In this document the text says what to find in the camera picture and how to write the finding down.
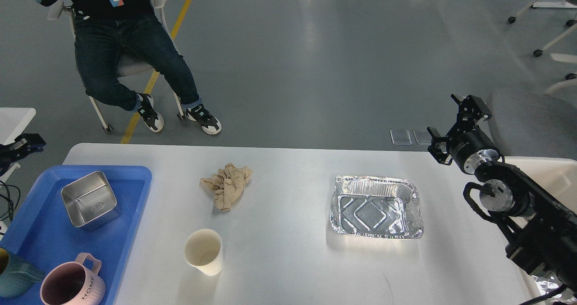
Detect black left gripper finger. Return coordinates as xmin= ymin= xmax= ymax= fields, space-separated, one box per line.
xmin=0 ymin=134 xmax=46 ymax=176

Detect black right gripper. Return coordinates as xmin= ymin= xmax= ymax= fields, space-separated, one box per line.
xmin=426 ymin=94 xmax=502 ymax=174

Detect stainless steel rectangular pan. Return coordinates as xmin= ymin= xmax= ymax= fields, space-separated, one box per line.
xmin=60 ymin=171 xmax=121 ymax=231

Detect aluminium foil tray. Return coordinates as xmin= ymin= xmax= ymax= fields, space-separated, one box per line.
xmin=329 ymin=175 xmax=424 ymax=239

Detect pink ribbed mug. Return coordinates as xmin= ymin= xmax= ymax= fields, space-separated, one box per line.
xmin=40 ymin=252 xmax=106 ymax=305

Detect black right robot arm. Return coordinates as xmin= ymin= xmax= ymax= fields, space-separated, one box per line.
xmin=427 ymin=94 xmax=577 ymax=305

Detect white side table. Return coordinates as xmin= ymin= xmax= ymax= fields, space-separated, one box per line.
xmin=0 ymin=107 xmax=37 ymax=182

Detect clear floor plate right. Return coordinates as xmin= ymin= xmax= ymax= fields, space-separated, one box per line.
xmin=412 ymin=130 xmax=431 ymax=146

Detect clear floor plate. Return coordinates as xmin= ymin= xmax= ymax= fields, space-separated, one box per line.
xmin=412 ymin=130 xmax=431 ymax=146
xmin=389 ymin=130 xmax=413 ymax=146

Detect clear floor plate left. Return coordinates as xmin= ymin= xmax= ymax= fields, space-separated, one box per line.
xmin=389 ymin=130 xmax=413 ymax=146

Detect grey office chair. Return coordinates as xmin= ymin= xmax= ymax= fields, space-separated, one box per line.
xmin=486 ymin=89 xmax=577 ymax=160

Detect white chair legs with castors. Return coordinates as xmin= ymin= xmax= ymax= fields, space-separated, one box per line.
xmin=507 ymin=0 xmax=577 ymax=94

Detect white chair under person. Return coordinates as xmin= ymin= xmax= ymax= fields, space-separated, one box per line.
xmin=47 ymin=0 xmax=174 ymax=133

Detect teal ceramic cup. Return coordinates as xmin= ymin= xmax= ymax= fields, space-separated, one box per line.
xmin=0 ymin=248 xmax=46 ymax=298

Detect seated person in black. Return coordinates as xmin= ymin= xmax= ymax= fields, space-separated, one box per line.
xmin=35 ymin=0 xmax=222 ymax=135

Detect white plastic bin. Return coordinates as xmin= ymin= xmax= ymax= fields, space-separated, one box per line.
xmin=505 ymin=156 xmax=577 ymax=299

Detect foil tray in bin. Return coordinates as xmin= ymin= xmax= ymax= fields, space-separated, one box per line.
xmin=532 ymin=276 xmax=575 ymax=305

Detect crumpled beige cloth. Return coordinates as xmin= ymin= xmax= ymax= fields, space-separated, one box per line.
xmin=200 ymin=163 xmax=253 ymax=211

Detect white paper cup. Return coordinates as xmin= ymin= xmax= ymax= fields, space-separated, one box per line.
xmin=183 ymin=228 xmax=224 ymax=276

